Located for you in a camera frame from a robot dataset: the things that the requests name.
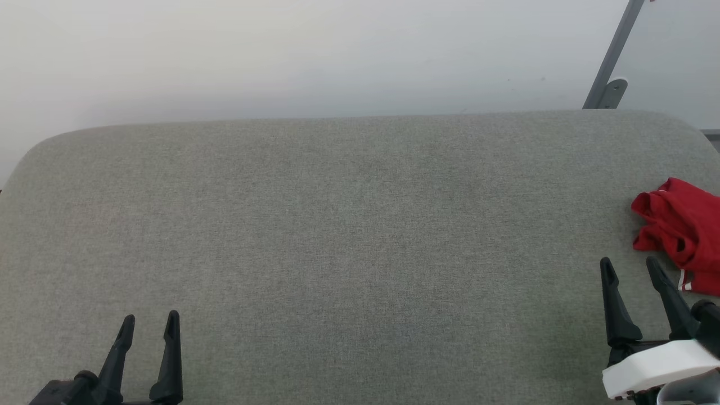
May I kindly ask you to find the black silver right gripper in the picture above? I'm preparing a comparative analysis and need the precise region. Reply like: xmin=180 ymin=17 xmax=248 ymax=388
xmin=600 ymin=257 xmax=701 ymax=367

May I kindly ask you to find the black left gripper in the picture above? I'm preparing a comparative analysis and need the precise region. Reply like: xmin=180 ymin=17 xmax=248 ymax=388
xmin=28 ymin=310 xmax=184 ymax=405

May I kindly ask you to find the red and white shirt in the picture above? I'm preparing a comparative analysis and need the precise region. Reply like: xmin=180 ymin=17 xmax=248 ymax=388
xmin=631 ymin=178 xmax=720 ymax=296

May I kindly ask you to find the grey fabric sofa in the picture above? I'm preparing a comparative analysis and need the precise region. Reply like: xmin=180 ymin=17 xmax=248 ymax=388
xmin=0 ymin=109 xmax=720 ymax=405

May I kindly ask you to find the grey metal post bracket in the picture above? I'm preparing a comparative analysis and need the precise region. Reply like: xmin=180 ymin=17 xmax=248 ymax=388
xmin=597 ymin=78 xmax=628 ymax=110

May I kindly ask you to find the grey metal post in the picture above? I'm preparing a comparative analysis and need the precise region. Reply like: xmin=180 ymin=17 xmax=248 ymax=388
xmin=582 ymin=0 xmax=645 ymax=110

